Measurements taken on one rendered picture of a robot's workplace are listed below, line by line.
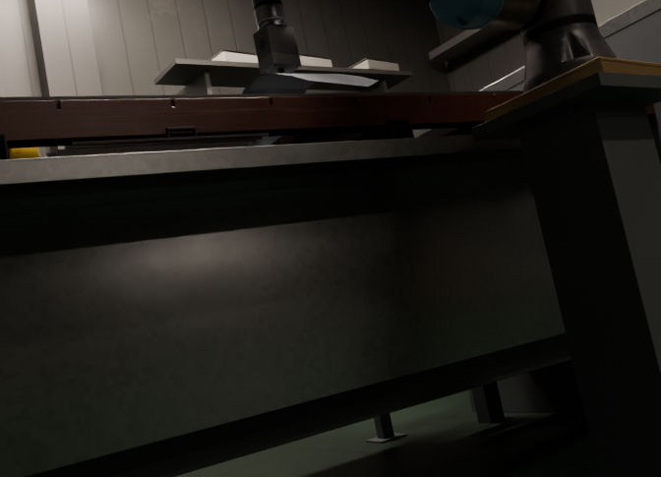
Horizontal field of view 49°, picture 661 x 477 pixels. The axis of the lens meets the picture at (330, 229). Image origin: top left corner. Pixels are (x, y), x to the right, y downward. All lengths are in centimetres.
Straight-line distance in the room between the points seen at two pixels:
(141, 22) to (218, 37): 55
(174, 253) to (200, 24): 406
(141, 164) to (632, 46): 144
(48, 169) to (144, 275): 25
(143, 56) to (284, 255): 372
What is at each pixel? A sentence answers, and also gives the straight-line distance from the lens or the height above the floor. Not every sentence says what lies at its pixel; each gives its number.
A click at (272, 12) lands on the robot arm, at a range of 186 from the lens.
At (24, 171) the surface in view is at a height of 66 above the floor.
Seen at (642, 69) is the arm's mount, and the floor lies 69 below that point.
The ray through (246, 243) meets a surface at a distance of 116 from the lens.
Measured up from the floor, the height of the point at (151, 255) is 57.
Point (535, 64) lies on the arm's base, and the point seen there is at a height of 75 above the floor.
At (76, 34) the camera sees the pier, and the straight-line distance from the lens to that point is 457.
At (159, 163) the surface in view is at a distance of 97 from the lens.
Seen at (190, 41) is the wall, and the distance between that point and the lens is 501.
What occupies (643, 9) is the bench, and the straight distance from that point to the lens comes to 206.
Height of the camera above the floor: 42
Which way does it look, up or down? 7 degrees up
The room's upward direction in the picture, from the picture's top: 11 degrees counter-clockwise
